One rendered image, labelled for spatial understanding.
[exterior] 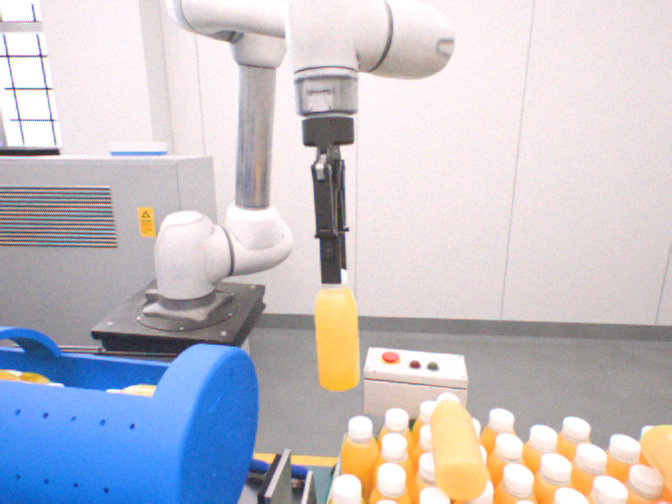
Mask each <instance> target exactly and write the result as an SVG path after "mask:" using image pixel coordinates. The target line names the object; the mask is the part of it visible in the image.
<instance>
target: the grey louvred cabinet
mask: <svg viewBox="0 0 672 504"><path fill-rule="evenodd" d="M180 211H196V212H200V213H202V214H205V215H207V216H208V217H209V218H210V219H211V220H212V221H213V225H215V226H218V220H217V206H216V191H215V177H214V162H213V155H168V157H161V158H111V155H61V156H44V157H9V156H0V326H3V327H14V328H25V329H32V330H36V331H38V332H41V333H43V334H45V335H46V336H48V337H49V338H50V339H52V340H53V341H54V342H55V343H56V345H57V346H59V347H60V349H61V351H62V352H63V353H72V354H82V355H92V356H102V357H110V356H103V355H94V351H96V350H97V349H98V347H101V346H102V341H101V340H93V337H92V335H91V330H92V329H93V328H95V327H96V326H97V325H98V324H100V322H101V321H102V320H103V319H105V318H106V317H107V316H108V315H110V314H111V313H112V312H113V311H115V310H117V309H118V308H119V307H121V306H122V305H123V304H124V303H125V302H127V301H128V300H129V299H130V298H132V297H133V296H134V295H135V294H137V293H138V292H139V291H140V290H142V289H143V288H144V287H145V286H147V285H148V284H149V283H150V282H152V281H153V280H155V279H156V277H157V275H156V265H155V245H156V239H157V235H158V232H159V229H160V225H161V223H162V222H163V221H164V220H165V218H166V217H167V216H168V215H170V214H172V213H175V212H180Z"/></svg>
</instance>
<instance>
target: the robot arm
mask: <svg viewBox="0 0 672 504"><path fill-rule="evenodd" d="M166 4H167V6H166V8H167V11H168V13H169V16H170V18H171V20H172V21H173V22H174V23H175V24H176V25H177V26H178V27H180V28H182V29H184V30H186V31H189V32H192V33H196V34H200V35H202V36H206V37H209V38H212V40H216V41H221V42H227V43H228V44H229V47H230V50H231V54H232V57H233V60H234V61H235V63H237V77H236V150H235V202H233V203H232V204H231V205H230V206H229V208H228V209H227V211H226V215H225V218H224V220H223V225H221V226H215V225H213V221H212V220H211V219H210V218H209V217H208V216H207V215H205V214H202V213H200V212H196V211H180V212H175V213H172V214H170V215H168V216H167V217H166V218H165V220H164V221H163V222H162V223H161V225H160V229H159V232H158V235H157V239H156V245H155V265H156V275H157V282H158V287H159V290H149V291H147V292H146V294H145V298H146V299H147V300H150V301H153V302H156V303H154V304H153V305H151V306H149V307H147V308H145V309H144V310H143V316H145V317H160V318H167V319H173V320H180V321H186V322H191V323H193V324H203V323H206V321H207V319H208V317H210V316H211V315H212V314H213V313H214V312H215V311H216V310H217V309H218V308H219V307H220V306H222V305H223V304H224V303H226V302H228V301H229V300H230V295H229V294H225V293H216V283H218V282H220V280H222V279H223V278H225V277H229V276H239V275H246V274H252V273H257V272H261V271H264V270H268V269H270V268H273V267H275V266H277V265H279V264H280V263H282V262H283V261H284V260H286V259H287V258H288V256H289V255H290V253H291V251H292V247H293V239H292V235H291V232H290V230H289V228H288V226H287V225H286V224H285V223H284V222H283V220H282V219H280V218H279V213H278V211H277V209H276V208H275V207H274V206H273V204H271V203H270V196H271V175H272V153H273V132H274V118H275V96H276V75H277V73H276V67H280V65H281V64H282V62H283V58H284V56H285V54H286V52H287V50H288V55H289V57H290V60H291V64H292V68H293V77H294V79H293V84H294V94H295V99H294V100H295V110H296V111H295V113H296V115H297V116H298V117H301V118H305V119H304V120H302V121H301V133H302V144H303V146H305V147H317V150H316V160H314V165H311V172H312V179H313V189H314V204H315V221H316V235H314V237H315V239H319V242H320V264H321V283H322V284H341V282H342V275H341V269H344V270H346V271H347V262H346V238H345V232H349V227H346V225H347V222H346V197H345V170H346V166H345V160H344V159H341V151H340V147H341V146H348V145H352V144H353V143H354V119H353V118H349V116H353V115H356V113H357V112H358V83H357V82H358V76H357V73H368V74H370V75H373V76H376V77H380V78H388V79H397V80H422V79H426V78H429V77H432V76H434V74H436V73H438V72H440V71H441V70H442V69H443V68H444V67H445V66H446V65H447V63H448V61H449V60H450V58H451V56H452V54H453V50H454V44H456V40H454V39H455V29H454V26H453V25H451V23H450V21H449V20H448V19H447V18H446V17H445V16H444V15H443V14H442V13H441V12H439V11H438V10H436V9H435V8H433V7H430V6H427V5H425V4H422V3H418V2H414V0H413V1H410V0H166Z"/></svg>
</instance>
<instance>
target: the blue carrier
mask: <svg viewBox="0 0 672 504"><path fill-rule="evenodd" d="M5 338H8V339H11V340H13V341H14V342H16V343H17V344H18V345H20V346H21V347H22V348H23V349H21V348H13V349H11V347H9V348H0V369H7V370H17V371H25V372H33V373H38V374H41V375H43V376H45V377H47V378H48V379H49V380H50V381H51V382H53V383H59V384H62V385H63V386H55V385H47V384H37V383H29V382H20V381H11V380H3V381H2V379H0V504H238V502H239V499H240V496H241V493H242V491H243V488H244V485H245V482H246V479H247V475H248V472H249V467H250V463H251V459H252V454H253V450H254V444H255V438H256V430H257V421H259V384H258V377H257V372H256V368H255V365H254V363H252V361H251V359H250V357H249V356H248V354H247V353H246V352H245V351H243V350H242V349H240V348H236V347H226V346H216V345H205V344H199V345H195V346H192V347H190V348H188V349H187V350H185V351H184V352H183V353H181V354H180V355H179V356H178V357H177V358H176V359H175V360H174V362H173V363H163V362H152V361H142V360H132V359H123V358H112V357H102V356H92V355H82V354H72V353H63V352H62V351H61V349H60V347H59V346H57V345H56V343H55V342H54V341H53V340H52V339H50V338H49V337H48V336H46V335H45V334H43V333H41V332H38V331H36V330H32V329H25V328H14V327H3V326H0V340H1V339H5ZM135 385H153V386H157V387H156V389H155V391H154V393H153V395H152V397H151V396H143V395H134V394H125V393H117V392H108V390H110V389H114V390H123V389H126V388H128V387H131V386H135ZM135 425H136V427H135V429H134V426H135Z"/></svg>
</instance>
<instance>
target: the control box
mask: <svg viewBox="0 0 672 504"><path fill-rule="evenodd" d="M385 352H395V353H397V354H398V355H399V359H398V360H396V361H394V362H388V361H386V360H384V359H383V358H382V354H383V353H385ZM409 355H410V357H409ZM411 355H412V356H411ZM414 356H416V357H417V356H419V357H417V358H415V357H414ZM421 356H422V357H421ZM429 357H431V358H430V359H429ZM433 357H435V358H437V360H434V359H433ZM425 358H426V359H425ZM411 360H417V361H420V362H421V367H418V368H413V367H410V366H409V363H410V361H411ZM431 361H434V362H437V363H438V365H439V368H438V369H436V370H433V369H429V368H428V363H429V362H431ZM364 368H365V369H363V393H364V413H366V414H375V415H384V416H386V413H387V411H388V410H390V409H401V410H403V411H405V412H406V413H407V415H408V418H410V419H418V418H419V416H420V414H421V405H422V404H423V403H424V402H428V401H431V402H436V401H437V399H438V397H439V396H440V395H442V394H446V393H449V394H452V395H454V396H456V397H457V399H458V400H459V404H461V405H462V406H464V407H465V408H466V403H467V389H468V375H466V370H465V365H464V359H463V356H460V355H449V354H437V353H426V352H413V351H402V350H390V349H379V348H370V349H369V353H368V357H367V361H366V365H364Z"/></svg>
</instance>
